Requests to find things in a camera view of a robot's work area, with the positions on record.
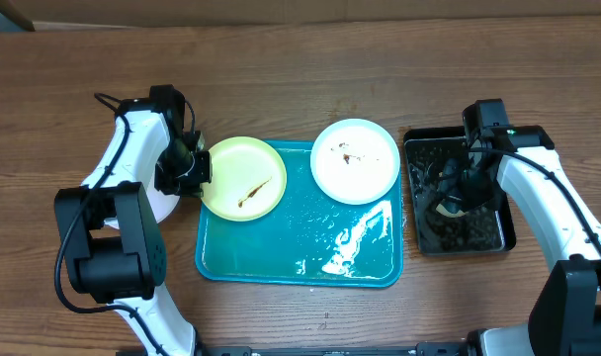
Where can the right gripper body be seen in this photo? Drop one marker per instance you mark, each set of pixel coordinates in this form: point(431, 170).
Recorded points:
point(470, 186)

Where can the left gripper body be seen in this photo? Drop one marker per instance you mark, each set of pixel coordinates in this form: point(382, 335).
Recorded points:
point(182, 172)

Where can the white plate with streak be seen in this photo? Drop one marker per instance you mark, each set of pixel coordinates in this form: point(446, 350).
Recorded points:
point(162, 205)

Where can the yellow-green plate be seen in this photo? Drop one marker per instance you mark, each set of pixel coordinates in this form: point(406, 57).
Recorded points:
point(249, 179)

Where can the teal yellow sponge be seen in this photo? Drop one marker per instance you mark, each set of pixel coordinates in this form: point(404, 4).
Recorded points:
point(452, 207)

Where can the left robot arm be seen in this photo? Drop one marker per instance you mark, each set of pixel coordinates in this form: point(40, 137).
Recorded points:
point(112, 256)

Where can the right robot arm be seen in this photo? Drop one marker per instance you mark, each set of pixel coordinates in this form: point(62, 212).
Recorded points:
point(522, 164)

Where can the teal plastic tray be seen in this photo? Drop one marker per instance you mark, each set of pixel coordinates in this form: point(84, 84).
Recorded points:
point(308, 239)

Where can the black water tub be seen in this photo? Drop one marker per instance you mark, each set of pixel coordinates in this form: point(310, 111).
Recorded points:
point(486, 229)

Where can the white plate with sauce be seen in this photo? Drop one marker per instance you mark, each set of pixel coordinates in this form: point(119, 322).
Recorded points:
point(354, 161)

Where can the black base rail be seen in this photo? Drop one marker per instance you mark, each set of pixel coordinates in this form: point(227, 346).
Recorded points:
point(421, 349)

